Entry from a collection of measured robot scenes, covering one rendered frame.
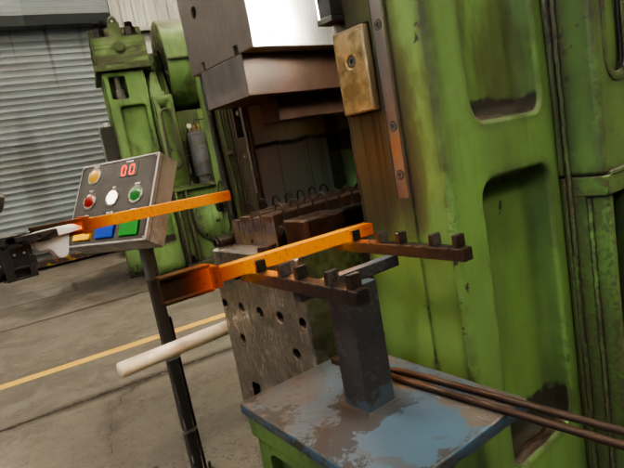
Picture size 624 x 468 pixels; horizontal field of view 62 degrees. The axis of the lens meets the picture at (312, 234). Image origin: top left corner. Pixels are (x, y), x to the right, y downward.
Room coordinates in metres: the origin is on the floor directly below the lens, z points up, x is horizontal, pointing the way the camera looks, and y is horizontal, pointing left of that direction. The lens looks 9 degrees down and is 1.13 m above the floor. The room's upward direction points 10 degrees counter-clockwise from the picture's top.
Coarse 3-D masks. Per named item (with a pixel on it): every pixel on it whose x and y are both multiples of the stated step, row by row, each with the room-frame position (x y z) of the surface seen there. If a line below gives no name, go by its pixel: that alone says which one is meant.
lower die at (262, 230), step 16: (336, 192) 1.41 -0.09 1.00; (288, 208) 1.30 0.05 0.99; (304, 208) 1.27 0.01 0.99; (320, 208) 1.30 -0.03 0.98; (336, 208) 1.34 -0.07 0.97; (240, 224) 1.34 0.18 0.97; (256, 224) 1.28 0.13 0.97; (272, 224) 1.22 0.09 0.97; (240, 240) 1.35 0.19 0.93; (256, 240) 1.29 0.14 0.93; (272, 240) 1.23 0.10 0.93
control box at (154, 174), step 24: (96, 168) 1.71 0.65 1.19; (120, 168) 1.65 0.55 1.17; (144, 168) 1.60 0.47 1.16; (168, 168) 1.62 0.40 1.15; (96, 192) 1.67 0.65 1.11; (120, 192) 1.61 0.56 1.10; (144, 192) 1.55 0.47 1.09; (168, 192) 1.59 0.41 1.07; (168, 216) 1.57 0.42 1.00; (96, 240) 1.57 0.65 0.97; (120, 240) 1.52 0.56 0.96; (144, 240) 1.49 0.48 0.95
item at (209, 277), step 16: (368, 224) 0.98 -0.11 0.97; (304, 240) 0.93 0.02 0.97; (320, 240) 0.92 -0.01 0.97; (336, 240) 0.94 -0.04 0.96; (256, 256) 0.86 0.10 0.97; (272, 256) 0.87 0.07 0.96; (288, 256) 0.88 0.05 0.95; (176, 272) 0.79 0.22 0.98; (192, 272) 0.79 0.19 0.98; (208, 272) 0.81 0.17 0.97; (224, 272) 0.82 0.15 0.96; (240, 272) 0.83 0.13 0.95; (160, 288) 0.77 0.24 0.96; (176, 288) 0.78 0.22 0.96; (192, 288) 0.79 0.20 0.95; (208, 288) 0.81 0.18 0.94
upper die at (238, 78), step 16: (224, 64) 1.28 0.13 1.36; (240, 64) 1.22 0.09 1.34; (256, 64) 1.24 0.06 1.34; (272, 64) 1.26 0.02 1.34; (288, 64) 1.29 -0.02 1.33; (304, 64) 1.32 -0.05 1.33; (320, 64) 1.35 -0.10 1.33; (336, 64) 1.39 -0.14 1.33; (208, 80) 1.35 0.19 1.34; (224, 80) 1.29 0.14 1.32; (240, 80) 1.23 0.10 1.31; (256, 80) 1.23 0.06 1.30; (272, 80) 1.26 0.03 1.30; (288, 80) 1.29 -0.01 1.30; (304, 80) 1.32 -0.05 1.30; (320, 80) 1.35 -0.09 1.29; (336, 80) 1.38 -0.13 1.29; (208, 96) 1.36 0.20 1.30; (224, 96) 1.30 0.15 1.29; (240, 96) 1.24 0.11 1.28; (256, 96) 1.24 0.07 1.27; (272, 96) 1.30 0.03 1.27
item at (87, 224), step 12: (216, 192) 1.22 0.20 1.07; (228, 192) 1.22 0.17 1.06; (156, 204) 1.13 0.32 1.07; (168, 204) 1.13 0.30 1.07; (180, 204) 1.15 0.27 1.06; (192, 204) 1.16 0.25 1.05; (204, 204) 1.18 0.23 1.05; (84, 216) 1.01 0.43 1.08; (96, 216) 1.05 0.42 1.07; (108, 216) 1.05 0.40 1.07; (120, 216) 1.06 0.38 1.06; (132, 216) 1.08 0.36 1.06; (144, 216) 1.09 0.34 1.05; (36, 228) 0.97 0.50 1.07; (84, 228) 1.01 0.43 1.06
